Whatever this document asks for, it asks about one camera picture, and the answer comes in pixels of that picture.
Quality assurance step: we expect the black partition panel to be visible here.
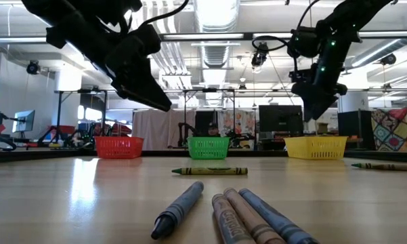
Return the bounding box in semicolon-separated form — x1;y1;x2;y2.
194;110;219;137

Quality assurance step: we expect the silver ceiling duct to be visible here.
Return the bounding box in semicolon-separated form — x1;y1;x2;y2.
193;0;240;69

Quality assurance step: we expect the black monitor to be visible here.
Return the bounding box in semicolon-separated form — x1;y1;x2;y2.
259;104;304;134

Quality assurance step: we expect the black aluminium table frame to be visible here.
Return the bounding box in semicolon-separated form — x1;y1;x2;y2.
0;148;407;164

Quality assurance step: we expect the green plastic basket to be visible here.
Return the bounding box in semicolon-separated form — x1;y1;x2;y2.
187;136;230;160

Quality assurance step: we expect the white curtain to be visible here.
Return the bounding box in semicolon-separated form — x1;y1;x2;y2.
131;108;197;151

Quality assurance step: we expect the floral cloth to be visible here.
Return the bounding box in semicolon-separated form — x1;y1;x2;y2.
217;110;257;150

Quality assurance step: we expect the black cabinet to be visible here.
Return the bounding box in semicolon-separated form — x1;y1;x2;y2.
337;110;373;150

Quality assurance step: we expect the tan crayon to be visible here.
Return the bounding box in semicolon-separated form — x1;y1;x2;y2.
223;187;287;244

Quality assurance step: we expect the green crayon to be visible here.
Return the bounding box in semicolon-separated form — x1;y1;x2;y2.
171;167;249;176
351;163;407;172

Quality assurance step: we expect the black background rig frame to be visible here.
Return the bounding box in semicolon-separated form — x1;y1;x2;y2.
182;87;236;150
53;88;108;147

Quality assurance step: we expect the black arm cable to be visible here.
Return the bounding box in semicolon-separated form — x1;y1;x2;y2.
140;0;190;27
251;0;322;73

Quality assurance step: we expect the black overhead camera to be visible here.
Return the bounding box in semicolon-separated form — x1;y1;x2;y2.
251;42;270;74

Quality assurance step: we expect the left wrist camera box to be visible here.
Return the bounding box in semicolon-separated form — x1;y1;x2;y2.
123;24;162;58

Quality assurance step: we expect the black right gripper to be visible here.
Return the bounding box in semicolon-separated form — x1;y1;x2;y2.
288;65;349;123

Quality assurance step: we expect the monitor on swivel arm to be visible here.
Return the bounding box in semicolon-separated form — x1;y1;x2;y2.
12;109;36;133

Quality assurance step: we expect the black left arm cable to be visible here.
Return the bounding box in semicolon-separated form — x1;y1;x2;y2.
140;0;190;27

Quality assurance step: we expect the colourful patchwork quilt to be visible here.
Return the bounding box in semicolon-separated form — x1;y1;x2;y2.
371;107;407;153

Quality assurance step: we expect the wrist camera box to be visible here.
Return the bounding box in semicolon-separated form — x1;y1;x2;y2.
286;26;322;59
123;24;162;58

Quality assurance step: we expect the black overhead beam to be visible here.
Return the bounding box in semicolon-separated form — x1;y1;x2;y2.
158;31;407;42

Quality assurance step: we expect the yellow plastic basket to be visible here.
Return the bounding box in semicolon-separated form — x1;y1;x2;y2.
284;136;349;161

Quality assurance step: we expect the person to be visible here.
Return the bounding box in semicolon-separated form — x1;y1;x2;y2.
206;122;221;138

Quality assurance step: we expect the black ceiling speaker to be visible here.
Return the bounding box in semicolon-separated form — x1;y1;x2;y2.
26;60;41;75
379;53;397;66

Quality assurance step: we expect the brown crayon grey wrapper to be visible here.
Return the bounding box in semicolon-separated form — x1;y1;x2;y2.
211;193;257;244

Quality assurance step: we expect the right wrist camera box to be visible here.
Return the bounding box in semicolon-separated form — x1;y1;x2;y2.
286;26;322;59

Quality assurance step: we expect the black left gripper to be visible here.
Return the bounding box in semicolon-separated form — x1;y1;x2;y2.
45;15;173;113

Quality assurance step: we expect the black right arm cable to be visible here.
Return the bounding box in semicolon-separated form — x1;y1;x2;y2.
251;0;322;73

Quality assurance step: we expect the dark blue crayon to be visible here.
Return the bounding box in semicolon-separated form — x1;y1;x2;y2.
150;181;205;241

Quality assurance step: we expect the red plastic basket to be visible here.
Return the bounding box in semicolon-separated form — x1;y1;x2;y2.
94;136;145;160

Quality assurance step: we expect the light blue crayon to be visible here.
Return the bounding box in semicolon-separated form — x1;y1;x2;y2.
238;188;321;244

